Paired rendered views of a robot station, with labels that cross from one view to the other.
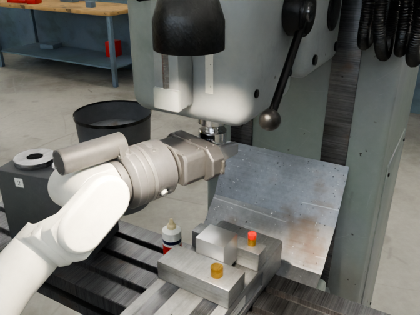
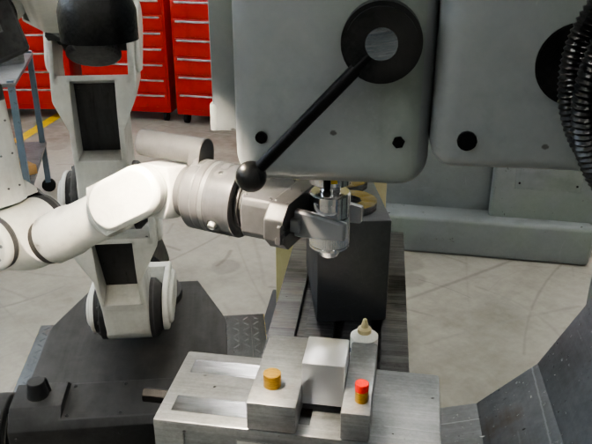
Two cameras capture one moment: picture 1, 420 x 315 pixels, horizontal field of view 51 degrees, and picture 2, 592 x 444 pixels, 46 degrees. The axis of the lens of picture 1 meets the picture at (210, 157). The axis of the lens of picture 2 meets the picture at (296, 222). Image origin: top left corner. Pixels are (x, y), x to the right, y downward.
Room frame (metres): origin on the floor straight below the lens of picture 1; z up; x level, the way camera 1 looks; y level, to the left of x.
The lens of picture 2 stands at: (0.36, -0.68, 1.56)
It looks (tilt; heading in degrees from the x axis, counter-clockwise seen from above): 24 degrees down; 67
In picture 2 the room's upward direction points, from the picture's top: straight up
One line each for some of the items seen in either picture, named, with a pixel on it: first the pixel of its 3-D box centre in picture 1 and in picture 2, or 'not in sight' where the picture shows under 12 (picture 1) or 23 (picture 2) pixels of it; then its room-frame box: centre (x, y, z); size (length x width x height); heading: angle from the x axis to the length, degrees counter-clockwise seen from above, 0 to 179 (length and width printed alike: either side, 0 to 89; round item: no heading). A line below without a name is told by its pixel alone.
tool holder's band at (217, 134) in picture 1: (212, 131); (329, 194); (0.68, 0.00, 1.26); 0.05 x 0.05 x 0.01
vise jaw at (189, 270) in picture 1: (200, 274); (282, 381); (0.63, 0.02, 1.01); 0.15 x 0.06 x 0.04; 58
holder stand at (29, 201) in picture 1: (60, 199); (344, 240); (0.88, 0.34, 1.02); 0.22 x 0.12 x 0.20; 71
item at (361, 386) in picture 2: (252, 239); (361, 391); (0.69, -0.08, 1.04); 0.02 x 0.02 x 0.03
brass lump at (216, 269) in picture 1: (216, 270); (271, 379); (0.61, -0.01, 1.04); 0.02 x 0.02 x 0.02
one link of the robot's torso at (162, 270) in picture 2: not in sight; (133, 298); (0.57, 0.88, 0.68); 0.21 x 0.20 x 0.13; 73
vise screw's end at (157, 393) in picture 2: not in sight; (158, 395); (0.49, 0.11, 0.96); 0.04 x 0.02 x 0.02; 148
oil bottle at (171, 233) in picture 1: (172, 240); (363, 351); (0.78, 0.08, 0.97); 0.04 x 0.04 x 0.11
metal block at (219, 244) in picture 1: (216, 248); (325, 371); (0.68, -0.01, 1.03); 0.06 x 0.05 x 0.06; 58
